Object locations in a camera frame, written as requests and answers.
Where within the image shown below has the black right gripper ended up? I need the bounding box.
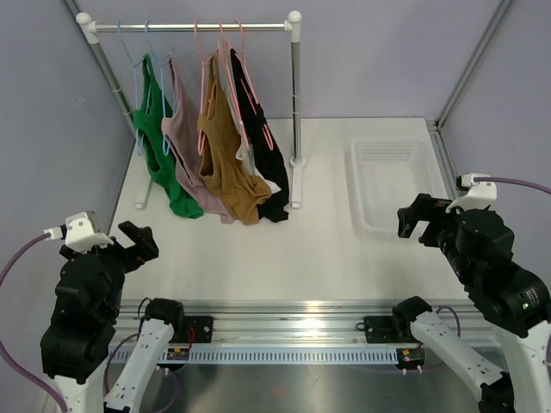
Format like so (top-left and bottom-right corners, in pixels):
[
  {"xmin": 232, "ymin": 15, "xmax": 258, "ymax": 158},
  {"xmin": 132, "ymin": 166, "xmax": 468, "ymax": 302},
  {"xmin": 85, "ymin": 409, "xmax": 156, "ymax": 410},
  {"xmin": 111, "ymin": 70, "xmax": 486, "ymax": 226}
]
[{"xmin": 397, "ymin": 192, "xmax": 476, "ymax": 283}]

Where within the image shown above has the brown tank top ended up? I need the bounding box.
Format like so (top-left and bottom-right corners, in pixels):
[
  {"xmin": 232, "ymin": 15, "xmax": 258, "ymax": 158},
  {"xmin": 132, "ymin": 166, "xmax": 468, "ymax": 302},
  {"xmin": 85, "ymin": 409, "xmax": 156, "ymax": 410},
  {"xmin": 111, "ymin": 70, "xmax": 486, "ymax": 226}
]
[{"xmin": 197, "ymin": 54, "xmax": 271, "ymax": 225}]

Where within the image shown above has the pink hanger of brown top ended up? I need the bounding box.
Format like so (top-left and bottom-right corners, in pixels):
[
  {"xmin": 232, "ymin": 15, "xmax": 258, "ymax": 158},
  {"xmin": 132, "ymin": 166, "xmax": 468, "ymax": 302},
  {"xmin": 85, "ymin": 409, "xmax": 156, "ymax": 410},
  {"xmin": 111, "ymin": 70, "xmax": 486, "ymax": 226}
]
[{"xmin": 194, "ymin": 20, "xmax": 218, "ymax": 157}]

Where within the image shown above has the white tank top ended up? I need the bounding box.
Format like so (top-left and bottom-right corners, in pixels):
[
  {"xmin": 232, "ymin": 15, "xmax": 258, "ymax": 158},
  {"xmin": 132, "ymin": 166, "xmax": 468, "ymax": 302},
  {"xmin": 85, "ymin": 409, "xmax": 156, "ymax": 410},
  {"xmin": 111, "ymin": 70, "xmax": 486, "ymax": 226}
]
[{"xmin": 228, "ymin": 48, "xmax": 285, "ymax": 194}]

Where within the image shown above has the black tank top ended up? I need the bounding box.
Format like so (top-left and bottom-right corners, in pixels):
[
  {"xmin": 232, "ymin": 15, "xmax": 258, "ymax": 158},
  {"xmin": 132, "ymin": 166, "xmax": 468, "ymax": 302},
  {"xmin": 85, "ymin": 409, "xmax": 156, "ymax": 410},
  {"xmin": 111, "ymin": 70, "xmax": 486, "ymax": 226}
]
[{"xmin": 230, "ymin": 48, "xmax": 289, "ymax": 223}]

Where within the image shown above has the pink hanger of black top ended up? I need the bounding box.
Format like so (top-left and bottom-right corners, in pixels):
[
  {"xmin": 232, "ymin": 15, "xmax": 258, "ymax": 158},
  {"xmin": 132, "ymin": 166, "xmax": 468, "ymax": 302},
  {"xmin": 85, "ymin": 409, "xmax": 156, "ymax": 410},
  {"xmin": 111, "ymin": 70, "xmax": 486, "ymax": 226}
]
[{"xmin": 232, "ymin": 18, "xmax": 276, "ymax": 151}]

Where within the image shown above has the pink hanger of white top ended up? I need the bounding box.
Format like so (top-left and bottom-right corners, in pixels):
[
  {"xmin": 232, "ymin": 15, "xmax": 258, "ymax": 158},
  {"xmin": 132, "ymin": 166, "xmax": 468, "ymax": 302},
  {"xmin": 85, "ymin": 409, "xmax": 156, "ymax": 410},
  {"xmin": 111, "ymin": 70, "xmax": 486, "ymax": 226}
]
[{"xmin": 217, "ymin": 22, "xmax": 250, "ymax": 160}]

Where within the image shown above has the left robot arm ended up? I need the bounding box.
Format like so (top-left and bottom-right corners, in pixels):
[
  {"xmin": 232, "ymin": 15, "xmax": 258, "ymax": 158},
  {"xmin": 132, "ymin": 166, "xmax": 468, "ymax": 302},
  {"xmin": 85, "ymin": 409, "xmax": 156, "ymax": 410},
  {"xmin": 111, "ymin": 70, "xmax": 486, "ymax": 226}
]
[{"xmin": 40, "ymin": 213, "xmax": 186, "ymax": 412}]

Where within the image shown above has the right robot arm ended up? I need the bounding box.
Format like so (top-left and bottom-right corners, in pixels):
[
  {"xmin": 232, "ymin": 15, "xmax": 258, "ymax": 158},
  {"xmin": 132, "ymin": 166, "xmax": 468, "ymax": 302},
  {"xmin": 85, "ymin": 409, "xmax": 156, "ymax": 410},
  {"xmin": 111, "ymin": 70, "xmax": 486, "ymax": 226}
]
[{"xmin": 390, "ymin": 194, "xmax": 550, "ymax": 412}]

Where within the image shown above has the blue hanger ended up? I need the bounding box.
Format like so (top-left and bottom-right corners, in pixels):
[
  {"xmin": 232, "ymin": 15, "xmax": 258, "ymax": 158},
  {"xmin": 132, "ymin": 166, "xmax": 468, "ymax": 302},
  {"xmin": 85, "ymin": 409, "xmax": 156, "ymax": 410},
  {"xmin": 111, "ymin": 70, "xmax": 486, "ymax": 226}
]
[
  {"xmin": 116, "ymin": 21, "xmax": 145, "ymax": 156},
  {"xmin": 144, "ymin": 21, "xmax": 171, "ymax": 157}
]

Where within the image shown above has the blue hanger far left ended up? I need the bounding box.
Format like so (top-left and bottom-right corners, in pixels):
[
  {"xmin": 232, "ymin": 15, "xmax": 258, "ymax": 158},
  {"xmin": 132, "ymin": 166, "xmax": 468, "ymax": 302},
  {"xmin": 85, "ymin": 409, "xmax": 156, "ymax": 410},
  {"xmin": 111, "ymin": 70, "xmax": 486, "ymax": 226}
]
[{"xmin": 116, "ymin": 21, "xmax": 145, "ymax": 156}]

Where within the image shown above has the mauve tank top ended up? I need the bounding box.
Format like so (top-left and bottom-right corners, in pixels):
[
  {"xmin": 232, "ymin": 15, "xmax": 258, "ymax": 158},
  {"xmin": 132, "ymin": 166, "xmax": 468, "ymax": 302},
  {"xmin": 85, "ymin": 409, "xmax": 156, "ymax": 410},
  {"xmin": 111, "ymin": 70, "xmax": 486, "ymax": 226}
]
[{"xmin": 161, "ymin": 55, "xmax": 234, "ymax": 225}]

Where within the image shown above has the green tank top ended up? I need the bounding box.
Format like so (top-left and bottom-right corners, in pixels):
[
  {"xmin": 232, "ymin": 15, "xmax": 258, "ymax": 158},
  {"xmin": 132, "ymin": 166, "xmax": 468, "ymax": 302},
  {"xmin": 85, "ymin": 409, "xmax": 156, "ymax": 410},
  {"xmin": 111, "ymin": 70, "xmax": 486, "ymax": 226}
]
[{"xmin": 133, "ymin": 54, "xmax": 203, "ymax": 219}]

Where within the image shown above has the white plastic basket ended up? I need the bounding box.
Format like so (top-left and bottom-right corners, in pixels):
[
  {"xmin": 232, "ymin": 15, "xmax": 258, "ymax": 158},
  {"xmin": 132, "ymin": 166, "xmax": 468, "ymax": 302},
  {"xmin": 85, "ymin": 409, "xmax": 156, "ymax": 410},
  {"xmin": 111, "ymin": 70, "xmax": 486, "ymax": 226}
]
[{"xmin": 350, "ymin": 136, "xmax": 448, "ymax": 235}]

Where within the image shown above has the silver white clothes rack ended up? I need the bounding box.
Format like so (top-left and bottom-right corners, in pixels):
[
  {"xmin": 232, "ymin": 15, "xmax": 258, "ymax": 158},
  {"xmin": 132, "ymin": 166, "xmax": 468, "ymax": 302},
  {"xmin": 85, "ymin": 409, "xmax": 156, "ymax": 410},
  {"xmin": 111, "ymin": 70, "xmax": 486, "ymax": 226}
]
[{"xmin": 75, "ymin": 10, "xmax": 306, "ymax": 209}]

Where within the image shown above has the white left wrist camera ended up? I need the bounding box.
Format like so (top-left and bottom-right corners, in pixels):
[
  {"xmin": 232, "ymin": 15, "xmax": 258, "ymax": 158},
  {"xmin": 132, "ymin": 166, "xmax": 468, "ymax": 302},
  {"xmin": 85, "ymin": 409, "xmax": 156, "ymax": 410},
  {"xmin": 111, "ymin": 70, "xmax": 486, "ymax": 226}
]
[{"xmin": 43, "ymin": 211, "xmax": 115, "ymax": 253}]

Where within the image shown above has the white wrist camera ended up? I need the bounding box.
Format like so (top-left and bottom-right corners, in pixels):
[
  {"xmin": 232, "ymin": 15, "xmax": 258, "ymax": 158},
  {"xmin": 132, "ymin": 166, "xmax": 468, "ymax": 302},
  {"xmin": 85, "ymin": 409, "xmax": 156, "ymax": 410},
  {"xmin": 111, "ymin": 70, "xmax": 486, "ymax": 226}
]
[
  {"xmin": 43, "ymin": 211, "xmax": 115, "ymax": 253},
  {"xmin": 446, "ymin": 172, "xmax": 498, "ymax": 213}
]

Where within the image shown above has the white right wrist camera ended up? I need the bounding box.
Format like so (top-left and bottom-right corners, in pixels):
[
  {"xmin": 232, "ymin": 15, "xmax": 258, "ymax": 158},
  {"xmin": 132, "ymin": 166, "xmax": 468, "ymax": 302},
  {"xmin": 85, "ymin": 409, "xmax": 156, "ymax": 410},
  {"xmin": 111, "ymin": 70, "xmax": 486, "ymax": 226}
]
[{"xmin": 446, "ymin": 172, "xmax": 498, "ymax": 213}]

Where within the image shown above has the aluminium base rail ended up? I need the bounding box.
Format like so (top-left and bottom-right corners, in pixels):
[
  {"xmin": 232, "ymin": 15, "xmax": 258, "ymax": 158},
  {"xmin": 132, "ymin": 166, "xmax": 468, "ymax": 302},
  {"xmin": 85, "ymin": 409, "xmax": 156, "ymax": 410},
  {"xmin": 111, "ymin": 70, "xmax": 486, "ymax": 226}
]
[{"xmin": 112, "ymin": 299, "xmax": 498, "ymax": 348}]

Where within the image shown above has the white slotted cable duct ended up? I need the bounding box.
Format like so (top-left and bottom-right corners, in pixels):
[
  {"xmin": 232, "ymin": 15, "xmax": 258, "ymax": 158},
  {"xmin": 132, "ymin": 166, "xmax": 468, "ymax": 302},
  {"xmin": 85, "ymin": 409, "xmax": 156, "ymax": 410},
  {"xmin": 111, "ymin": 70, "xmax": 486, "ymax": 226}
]
[{"xmin": 109, "ymin": 346, "xmax": 401, "ymax": 365}]

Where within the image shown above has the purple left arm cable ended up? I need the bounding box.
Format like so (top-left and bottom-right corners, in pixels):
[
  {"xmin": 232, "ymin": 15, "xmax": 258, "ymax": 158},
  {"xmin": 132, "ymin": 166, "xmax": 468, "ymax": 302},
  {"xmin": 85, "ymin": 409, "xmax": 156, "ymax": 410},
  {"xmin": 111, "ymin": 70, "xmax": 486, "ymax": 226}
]
[{"xmin": 0, "ymin": 231, "xmax": 70, "ymax": 410}]

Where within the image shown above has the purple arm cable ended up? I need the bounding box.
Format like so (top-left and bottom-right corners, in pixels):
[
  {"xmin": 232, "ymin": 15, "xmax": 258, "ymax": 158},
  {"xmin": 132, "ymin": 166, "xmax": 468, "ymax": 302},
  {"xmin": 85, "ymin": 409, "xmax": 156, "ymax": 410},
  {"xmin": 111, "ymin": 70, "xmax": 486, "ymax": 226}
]
[
  {"xmin": 485, "ymin": 176, "xmax": 551, "ymax": 194},
  {"xmin": 0, "ymin": 231, "xmax": 70, "ymax": 410}
]

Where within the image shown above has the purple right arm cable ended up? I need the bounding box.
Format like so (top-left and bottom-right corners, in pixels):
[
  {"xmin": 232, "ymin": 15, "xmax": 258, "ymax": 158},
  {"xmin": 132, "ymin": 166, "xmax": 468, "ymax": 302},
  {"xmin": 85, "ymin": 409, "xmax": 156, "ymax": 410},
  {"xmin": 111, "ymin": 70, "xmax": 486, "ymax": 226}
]
[{"xmin": 485, "ymin": 176, "xmax": 551, "ymax": 194}]

